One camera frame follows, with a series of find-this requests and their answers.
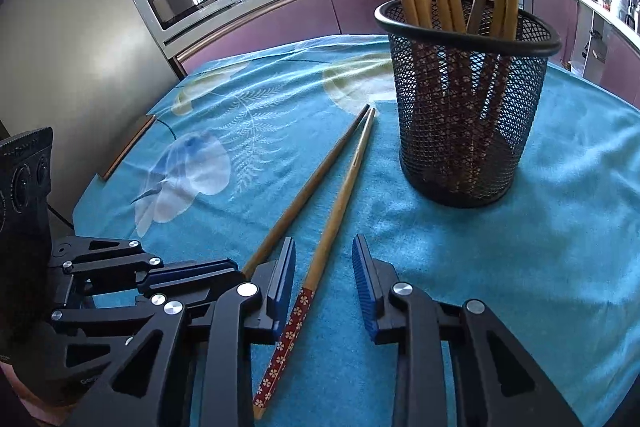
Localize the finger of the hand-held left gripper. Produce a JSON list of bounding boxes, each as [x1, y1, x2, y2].
[[50, 237, 241, 284], [51, 268, 248, 374]]

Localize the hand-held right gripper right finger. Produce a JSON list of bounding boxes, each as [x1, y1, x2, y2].
[[351, 234, 583, 427]]

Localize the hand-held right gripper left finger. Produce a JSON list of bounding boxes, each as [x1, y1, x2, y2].
[[62, 236, 297, 427]]

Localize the red-handled wooden chopstick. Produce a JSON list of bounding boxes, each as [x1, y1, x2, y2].
[[241, 104, 372, 278], [252, 107, 377, 420]]

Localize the black mesh utensil holder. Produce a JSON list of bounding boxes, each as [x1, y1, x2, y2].
[[374, 0, 563, 208]]

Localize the wooden table edge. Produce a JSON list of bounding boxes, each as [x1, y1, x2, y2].
[[99, 113, 157, 182]]

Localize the blue floral tablecloth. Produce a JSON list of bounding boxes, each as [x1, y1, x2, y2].
[[72, 34, 640, 427]]

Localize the silver refrigerator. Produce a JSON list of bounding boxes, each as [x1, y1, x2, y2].
[[0, 0, 196, 228]]

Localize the purple kitchen cabinets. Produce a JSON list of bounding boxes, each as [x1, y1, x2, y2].
[[172, 0, 640, 108]]

